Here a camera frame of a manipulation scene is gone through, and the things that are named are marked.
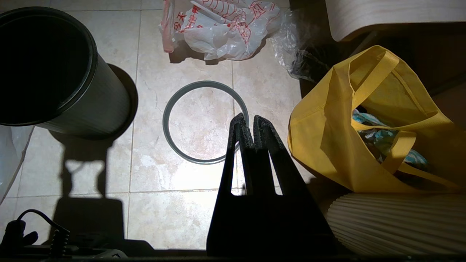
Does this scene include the black round trash bin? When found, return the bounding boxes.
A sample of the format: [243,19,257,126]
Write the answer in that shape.
[0,7,132,139]

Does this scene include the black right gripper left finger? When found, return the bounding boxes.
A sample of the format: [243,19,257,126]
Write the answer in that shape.
[206,113,265,257]

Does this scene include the light wood-grain table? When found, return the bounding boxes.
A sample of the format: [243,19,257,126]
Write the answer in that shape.
[325,0,466,42]

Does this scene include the clear plastic bag dark contents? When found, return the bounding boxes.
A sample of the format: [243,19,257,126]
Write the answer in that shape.
[270,9,337,82]

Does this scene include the yellow plastic bag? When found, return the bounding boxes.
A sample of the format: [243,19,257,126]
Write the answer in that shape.
[288,45,466,193]

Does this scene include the red-printed plastic bag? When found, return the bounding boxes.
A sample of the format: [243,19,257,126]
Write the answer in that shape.
[159,0,283,61]

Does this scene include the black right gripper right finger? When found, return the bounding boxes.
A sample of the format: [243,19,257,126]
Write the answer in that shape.
[254,115,337,257]

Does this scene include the grey bin rim ring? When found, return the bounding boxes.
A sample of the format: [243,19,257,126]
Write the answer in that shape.
[162,80,250,165]

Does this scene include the black coiled cable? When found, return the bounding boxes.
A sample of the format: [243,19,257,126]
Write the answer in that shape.
[0,209,70,255]

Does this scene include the teal printed package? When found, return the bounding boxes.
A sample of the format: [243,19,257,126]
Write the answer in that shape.
[351,109,430,171]

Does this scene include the beige pleated cover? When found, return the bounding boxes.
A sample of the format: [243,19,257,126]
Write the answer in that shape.
[327,193,466,257]

